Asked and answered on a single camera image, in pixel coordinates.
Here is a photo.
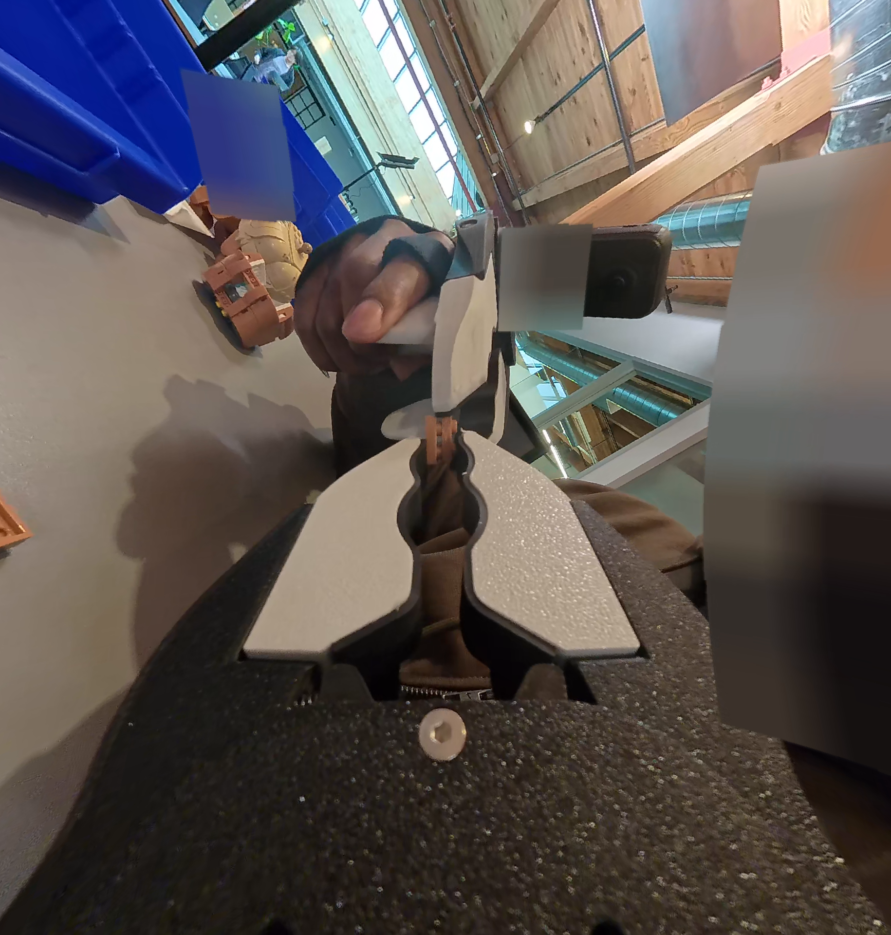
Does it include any brown lego figure body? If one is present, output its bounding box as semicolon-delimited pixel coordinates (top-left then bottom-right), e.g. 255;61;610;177
203;252;295;350

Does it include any silver ventilation duct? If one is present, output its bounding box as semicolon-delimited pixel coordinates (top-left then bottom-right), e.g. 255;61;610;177
825;0;891;156
650;193;753;253

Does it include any dark glossy overhead panel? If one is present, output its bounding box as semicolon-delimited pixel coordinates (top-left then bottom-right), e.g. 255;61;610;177
639;0;782;125

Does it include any stack of blue bins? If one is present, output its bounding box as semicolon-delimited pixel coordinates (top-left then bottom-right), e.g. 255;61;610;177
278;102;359;227

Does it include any person's brown jacket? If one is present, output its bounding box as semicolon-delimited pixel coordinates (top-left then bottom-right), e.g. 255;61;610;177
331;358;709;691

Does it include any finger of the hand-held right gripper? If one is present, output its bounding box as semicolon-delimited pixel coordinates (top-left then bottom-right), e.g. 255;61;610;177
431;259;502;419
460;349;514;444

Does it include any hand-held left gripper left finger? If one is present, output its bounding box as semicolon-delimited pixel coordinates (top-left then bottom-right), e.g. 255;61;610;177
242;438;428;658

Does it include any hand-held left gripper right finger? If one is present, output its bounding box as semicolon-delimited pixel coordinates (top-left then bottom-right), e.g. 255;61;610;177
454;431;642;658

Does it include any person's right hand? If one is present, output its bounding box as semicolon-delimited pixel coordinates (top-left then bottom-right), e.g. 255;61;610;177
294;215;457;377

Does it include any blue plastic bin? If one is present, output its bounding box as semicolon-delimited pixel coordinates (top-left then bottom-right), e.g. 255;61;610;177
0;0;205;214

